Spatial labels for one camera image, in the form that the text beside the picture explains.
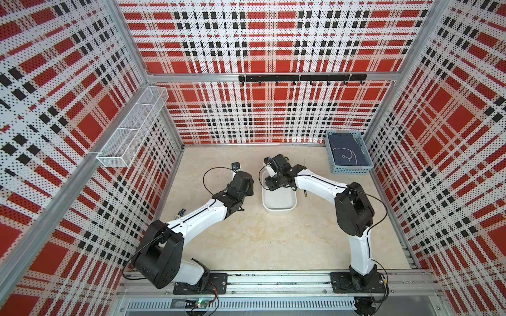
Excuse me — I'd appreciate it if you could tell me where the white plastic storage tray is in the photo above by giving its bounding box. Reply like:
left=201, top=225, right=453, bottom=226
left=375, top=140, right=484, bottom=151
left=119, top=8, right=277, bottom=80
left=259, top=165, right=297, bottom=213

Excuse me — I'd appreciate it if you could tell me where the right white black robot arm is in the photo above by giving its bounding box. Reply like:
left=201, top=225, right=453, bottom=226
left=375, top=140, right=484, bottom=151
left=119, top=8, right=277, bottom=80
left=263, top=154, right=380, bottom=292

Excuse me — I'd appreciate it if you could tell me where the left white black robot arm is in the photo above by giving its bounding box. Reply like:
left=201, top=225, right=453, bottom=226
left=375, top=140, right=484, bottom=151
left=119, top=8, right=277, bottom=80
left=129, top=171, right=254, bottom=293

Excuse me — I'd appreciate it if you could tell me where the dark blue cloth in basket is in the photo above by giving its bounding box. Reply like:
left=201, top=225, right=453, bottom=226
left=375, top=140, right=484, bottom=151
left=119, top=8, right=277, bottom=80
left=328, top=132, right=368, bottom=167

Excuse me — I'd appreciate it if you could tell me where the light blue plastic basket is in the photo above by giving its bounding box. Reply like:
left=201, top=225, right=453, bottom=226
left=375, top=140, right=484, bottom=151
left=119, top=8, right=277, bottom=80
left=325, top=130, right=374, bottom=175

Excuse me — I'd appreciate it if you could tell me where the green circuit board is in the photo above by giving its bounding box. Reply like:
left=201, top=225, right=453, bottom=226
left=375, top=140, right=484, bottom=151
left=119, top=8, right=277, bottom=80
left=184, top=299, right=212, bottom=309

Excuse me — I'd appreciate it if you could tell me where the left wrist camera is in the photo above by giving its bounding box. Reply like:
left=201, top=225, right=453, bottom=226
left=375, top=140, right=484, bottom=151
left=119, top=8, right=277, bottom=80
left=231, top=162, right=241, bottom=172

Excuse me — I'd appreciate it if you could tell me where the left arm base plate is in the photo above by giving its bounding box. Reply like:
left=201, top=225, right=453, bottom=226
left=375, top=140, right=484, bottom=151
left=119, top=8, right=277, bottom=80
left=173, top=273, right=229, bottom=295

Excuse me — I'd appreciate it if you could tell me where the black hook rail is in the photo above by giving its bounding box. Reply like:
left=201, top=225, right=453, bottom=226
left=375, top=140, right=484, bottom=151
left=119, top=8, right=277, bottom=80
left=238, top=74, right=368, bottom=84

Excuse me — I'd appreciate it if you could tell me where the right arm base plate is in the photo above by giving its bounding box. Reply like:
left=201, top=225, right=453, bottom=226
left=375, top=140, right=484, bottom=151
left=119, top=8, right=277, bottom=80
left=329, top=270, right=386, bottom=294

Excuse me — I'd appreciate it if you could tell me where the white wire mesh shelf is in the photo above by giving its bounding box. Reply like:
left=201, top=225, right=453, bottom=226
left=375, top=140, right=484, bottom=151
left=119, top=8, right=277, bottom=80
left=97, top=86, right=168, bottom=168

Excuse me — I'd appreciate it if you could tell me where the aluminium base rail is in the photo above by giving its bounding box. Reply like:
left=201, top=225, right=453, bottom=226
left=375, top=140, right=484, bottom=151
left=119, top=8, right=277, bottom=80
left=111, top=270, right=452, bottom=315

